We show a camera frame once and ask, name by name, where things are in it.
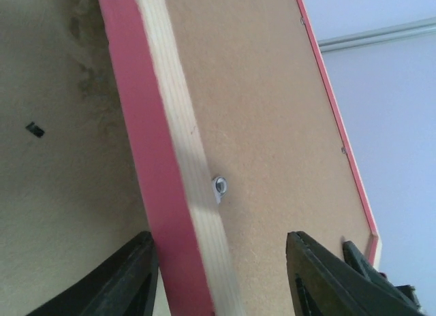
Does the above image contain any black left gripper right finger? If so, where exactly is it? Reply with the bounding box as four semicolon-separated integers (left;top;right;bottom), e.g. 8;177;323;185
286;231;421;315

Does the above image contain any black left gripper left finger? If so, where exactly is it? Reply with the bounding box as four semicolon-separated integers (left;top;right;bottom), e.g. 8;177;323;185
30;231;159;315

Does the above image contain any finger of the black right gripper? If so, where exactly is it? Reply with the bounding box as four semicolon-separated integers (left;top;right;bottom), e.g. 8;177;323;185
342;240;388;285

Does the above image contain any pink wooden photo frame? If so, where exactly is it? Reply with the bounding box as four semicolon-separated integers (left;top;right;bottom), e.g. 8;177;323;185
99;0;381;315

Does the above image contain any small black debris piece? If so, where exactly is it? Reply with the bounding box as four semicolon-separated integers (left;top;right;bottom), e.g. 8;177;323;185
25;122;45;138

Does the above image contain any aluminium corner post right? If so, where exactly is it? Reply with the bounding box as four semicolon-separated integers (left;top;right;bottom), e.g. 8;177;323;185
317;17;435;53

